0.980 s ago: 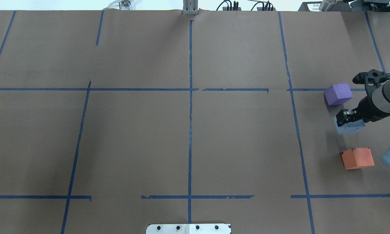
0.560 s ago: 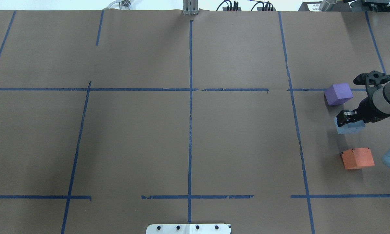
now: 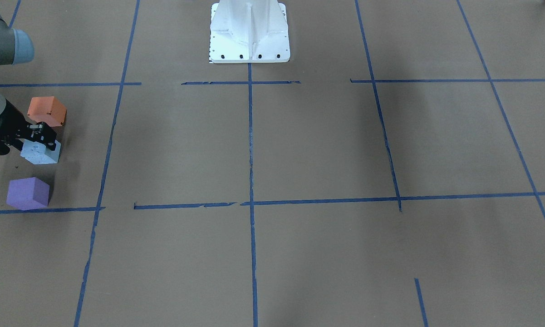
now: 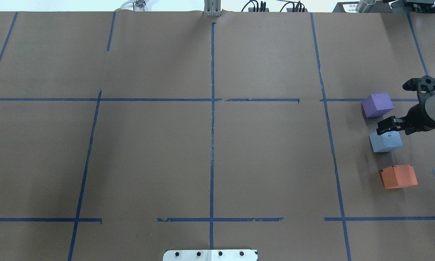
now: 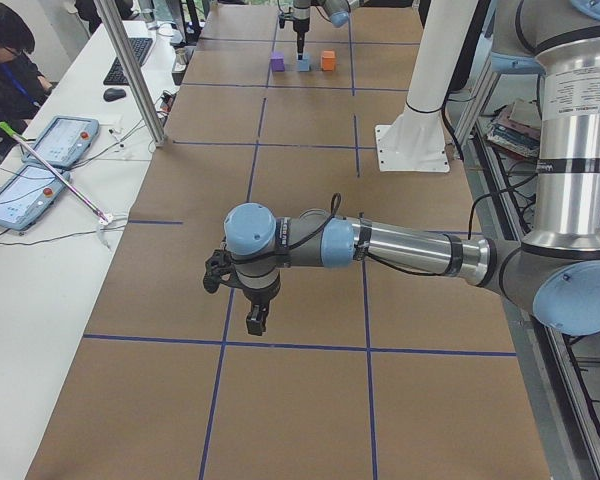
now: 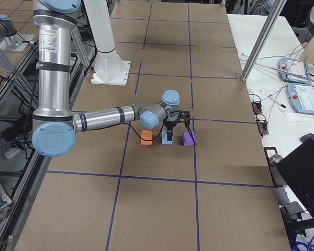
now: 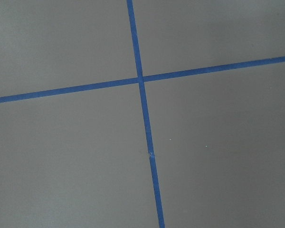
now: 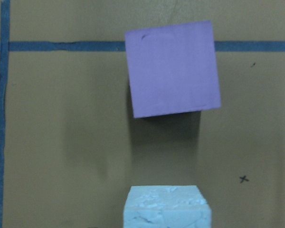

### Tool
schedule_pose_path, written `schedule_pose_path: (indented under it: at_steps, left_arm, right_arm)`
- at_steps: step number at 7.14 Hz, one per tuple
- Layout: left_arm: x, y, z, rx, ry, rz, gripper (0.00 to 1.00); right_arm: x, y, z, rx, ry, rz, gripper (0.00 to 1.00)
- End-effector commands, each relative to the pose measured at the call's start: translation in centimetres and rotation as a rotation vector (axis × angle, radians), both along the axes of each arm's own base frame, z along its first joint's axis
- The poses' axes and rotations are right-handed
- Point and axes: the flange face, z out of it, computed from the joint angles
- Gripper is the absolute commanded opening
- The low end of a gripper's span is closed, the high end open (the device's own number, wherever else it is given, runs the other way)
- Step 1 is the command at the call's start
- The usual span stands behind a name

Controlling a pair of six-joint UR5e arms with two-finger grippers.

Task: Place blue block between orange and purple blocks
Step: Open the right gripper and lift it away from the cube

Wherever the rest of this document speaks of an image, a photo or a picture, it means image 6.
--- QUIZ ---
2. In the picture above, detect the lower teach pendant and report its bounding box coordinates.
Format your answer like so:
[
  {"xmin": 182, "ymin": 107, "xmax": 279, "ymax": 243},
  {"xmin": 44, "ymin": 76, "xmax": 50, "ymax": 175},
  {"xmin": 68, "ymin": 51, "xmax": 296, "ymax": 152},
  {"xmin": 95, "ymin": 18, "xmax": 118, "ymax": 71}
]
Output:
[{"xmin": 287, "ymin": 83, "xmax": 314, "ymax": 115}]

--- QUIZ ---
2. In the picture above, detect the upper orange connector box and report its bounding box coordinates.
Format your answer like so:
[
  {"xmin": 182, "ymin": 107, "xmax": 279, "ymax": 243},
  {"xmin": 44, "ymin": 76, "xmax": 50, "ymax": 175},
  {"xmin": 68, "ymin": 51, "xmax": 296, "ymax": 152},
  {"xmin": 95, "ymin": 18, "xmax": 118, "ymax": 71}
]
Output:
[{"xmin": 251, "ymin": 101, "xmax": 262, "ymax": 115}]

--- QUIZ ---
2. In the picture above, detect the black marker pen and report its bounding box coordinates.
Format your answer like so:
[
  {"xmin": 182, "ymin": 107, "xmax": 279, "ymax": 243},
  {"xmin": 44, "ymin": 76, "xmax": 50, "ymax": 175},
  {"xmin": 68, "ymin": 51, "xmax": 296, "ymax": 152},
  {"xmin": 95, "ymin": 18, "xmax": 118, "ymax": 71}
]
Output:
[{"xmin": 270, "ymin": 97, "xmax": 286, "ymax": 108}]

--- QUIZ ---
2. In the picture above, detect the black monitor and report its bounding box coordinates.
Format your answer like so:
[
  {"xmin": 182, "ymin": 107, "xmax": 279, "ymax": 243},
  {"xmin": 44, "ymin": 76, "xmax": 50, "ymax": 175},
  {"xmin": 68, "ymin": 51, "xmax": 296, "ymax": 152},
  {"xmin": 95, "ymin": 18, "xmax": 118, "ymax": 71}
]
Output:
[{"xmin": 276, "ymin": 138, "xmax": 314, "ymax": 217}]

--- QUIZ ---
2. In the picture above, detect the light blue foam block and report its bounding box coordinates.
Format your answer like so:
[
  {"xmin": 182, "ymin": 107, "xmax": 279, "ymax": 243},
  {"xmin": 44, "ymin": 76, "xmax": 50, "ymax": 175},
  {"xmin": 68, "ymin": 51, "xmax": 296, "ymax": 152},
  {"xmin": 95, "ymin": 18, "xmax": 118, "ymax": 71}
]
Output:
[{"xmin": 161, "ymin": 130, "xmax": 173, "ymax": 145}]

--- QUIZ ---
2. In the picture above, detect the upper teach pendant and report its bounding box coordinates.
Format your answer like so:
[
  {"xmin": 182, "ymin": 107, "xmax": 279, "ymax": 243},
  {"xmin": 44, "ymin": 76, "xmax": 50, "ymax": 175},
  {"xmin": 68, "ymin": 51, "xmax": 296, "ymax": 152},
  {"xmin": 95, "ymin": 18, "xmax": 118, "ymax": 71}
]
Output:
[{"xmin": 279, "ymin": 58, "xmax": 311, "ymax": 84}]

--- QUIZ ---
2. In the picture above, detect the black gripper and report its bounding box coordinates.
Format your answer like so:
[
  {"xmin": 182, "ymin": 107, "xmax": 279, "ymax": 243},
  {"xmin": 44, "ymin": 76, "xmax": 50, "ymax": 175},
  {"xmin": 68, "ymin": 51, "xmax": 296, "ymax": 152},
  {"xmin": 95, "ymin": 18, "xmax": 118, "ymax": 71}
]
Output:
[{"xmin": 164, "ymin": 117, "xmax": 179, "ymax": 142}]

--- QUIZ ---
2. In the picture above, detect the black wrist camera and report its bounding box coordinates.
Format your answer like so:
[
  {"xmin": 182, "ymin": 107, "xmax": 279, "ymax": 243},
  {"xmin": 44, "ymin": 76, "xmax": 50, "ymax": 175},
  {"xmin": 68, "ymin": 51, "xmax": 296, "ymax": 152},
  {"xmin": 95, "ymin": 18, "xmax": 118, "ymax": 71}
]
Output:
[{"xmin": 178, "ymin": 111, "xmax": 191, "ymax": 124}]

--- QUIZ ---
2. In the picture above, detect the purple foam block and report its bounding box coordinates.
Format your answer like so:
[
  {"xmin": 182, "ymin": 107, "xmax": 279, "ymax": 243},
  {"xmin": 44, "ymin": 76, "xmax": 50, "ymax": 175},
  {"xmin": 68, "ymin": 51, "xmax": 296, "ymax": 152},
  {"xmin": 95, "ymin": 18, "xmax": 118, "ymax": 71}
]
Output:
[{"xmin": 183, "ymin": 131, "xmax": 196, "ymax": 146}]

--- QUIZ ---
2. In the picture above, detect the black camera cable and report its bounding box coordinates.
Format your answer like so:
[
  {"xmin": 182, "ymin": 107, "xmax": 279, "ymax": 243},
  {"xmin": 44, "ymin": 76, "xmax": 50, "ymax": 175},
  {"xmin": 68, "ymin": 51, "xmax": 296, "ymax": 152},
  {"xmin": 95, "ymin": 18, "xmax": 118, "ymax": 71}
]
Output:
[{"xmin": 128, "ymin": 110, "xmax": 197, "ymax": 146}]

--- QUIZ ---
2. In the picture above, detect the aluminium frame post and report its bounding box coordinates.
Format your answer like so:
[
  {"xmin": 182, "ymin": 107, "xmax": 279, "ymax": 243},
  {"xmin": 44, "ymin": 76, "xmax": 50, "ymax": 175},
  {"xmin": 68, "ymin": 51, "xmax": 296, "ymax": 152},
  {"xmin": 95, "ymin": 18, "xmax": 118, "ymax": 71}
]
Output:
[{"xmin": 241, "ymin": 0, "xmax": 287, "ymax": 81}]

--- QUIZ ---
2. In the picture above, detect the orange foam block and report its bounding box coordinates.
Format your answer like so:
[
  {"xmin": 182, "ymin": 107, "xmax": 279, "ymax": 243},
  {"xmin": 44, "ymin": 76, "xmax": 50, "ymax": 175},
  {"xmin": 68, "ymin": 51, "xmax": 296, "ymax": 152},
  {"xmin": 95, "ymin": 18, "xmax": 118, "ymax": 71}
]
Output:
[{"xmin": 141, "ymin": 130, "xmax": 153, "ymax": 145}]

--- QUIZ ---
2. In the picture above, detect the teach pendant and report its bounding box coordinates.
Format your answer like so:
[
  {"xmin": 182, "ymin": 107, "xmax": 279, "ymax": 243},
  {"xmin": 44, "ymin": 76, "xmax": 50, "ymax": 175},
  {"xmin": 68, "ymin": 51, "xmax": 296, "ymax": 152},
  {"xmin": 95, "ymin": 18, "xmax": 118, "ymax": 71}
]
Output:
[
  {"xmin": 287, "ymin": 83, "xmax": 314, "ymax": 115},
  {"xmin": 279, "ymin": 58, "xmax": 311, "ymax": 84}
]

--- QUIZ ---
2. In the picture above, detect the steel cup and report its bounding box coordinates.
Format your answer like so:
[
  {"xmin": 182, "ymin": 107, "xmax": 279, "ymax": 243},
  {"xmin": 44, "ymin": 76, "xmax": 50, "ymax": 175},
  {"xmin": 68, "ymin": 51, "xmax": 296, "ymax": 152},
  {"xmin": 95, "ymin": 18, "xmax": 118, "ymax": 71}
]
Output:
[{"xmin": 268, "ymin": 154, "xmax": 283, "ymax": 167}]

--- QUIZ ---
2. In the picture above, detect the orange connector box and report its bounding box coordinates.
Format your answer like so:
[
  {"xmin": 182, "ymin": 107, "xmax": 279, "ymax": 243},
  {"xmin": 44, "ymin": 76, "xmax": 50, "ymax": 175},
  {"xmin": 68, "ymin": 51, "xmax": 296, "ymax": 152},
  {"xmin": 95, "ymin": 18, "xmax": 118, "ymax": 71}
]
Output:
[
  {"xmin": 251, "ymin": 101, "xmax": 262, "ymax": 115},
  {"xmin": 256, "ymin": 120, "xmax": 269, "ymax": 136}
]

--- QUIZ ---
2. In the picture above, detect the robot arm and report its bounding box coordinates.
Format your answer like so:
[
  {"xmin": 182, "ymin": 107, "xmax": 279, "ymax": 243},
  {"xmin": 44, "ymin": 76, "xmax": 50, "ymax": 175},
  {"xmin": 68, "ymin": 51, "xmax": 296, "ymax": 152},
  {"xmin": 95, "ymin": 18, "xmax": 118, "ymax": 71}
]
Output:
[
  {"xmin": 32, "ymin": 1, "xmax": 180, "ymax": 157},
  {"xmin": 0, "ymin": 14, "xmax": 27, "ymax": 52}
]

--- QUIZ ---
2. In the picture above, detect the lower orange connector box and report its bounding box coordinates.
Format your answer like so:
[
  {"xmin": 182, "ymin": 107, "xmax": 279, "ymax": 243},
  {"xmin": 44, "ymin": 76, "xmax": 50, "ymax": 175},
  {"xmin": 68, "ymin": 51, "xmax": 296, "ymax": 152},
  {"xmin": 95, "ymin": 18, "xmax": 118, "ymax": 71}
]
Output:
[{"xmin": 256, "ymin": 120, "xmax": 269, "ymax": 136}]

